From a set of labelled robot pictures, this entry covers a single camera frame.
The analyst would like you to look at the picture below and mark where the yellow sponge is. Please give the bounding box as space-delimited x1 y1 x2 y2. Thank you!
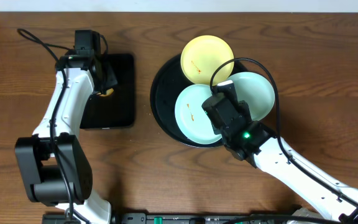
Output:
99 88 114 97

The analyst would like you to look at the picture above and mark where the light green plate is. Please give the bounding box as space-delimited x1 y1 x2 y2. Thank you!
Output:
175 84 222 145
228 72 275 121

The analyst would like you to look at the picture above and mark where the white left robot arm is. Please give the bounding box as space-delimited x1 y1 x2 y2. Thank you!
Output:
15 55 117 223

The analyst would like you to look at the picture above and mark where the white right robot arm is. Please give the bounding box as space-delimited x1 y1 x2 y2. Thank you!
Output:
202 93 358 223

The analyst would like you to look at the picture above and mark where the black rectangular tray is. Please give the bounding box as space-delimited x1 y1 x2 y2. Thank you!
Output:
80 54 135 129

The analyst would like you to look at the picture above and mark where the black round tray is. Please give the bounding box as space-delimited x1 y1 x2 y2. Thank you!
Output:
149 53 250 148

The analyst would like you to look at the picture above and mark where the yellow plate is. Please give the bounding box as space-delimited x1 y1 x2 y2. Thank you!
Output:
180 35 234 85

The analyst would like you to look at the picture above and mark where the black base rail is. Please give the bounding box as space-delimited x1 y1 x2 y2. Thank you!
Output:
42 213 286 224

